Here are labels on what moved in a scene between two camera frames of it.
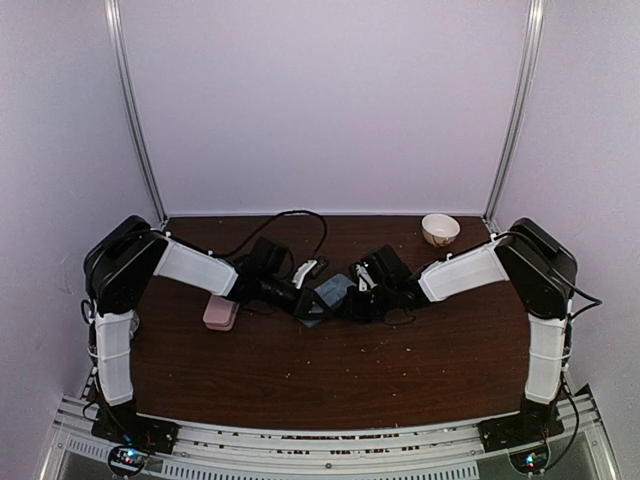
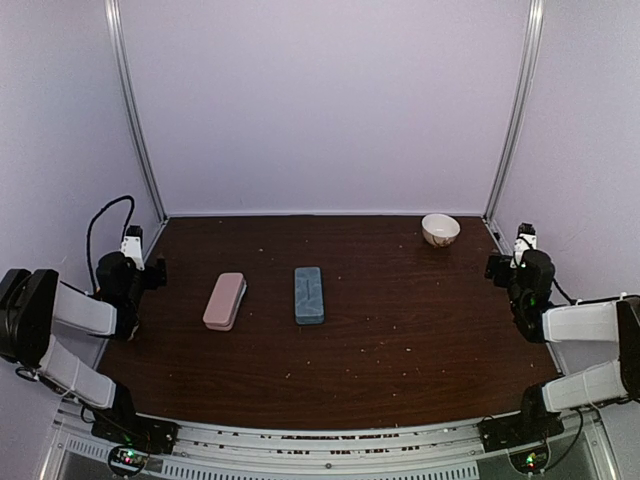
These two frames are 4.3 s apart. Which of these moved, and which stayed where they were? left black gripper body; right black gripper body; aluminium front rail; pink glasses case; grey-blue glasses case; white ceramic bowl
Moved: grey-blue glasses case; left black gripper body; right black gripper body
Stayed: pink glasses case; white ceramic bowl; aluminium front rail
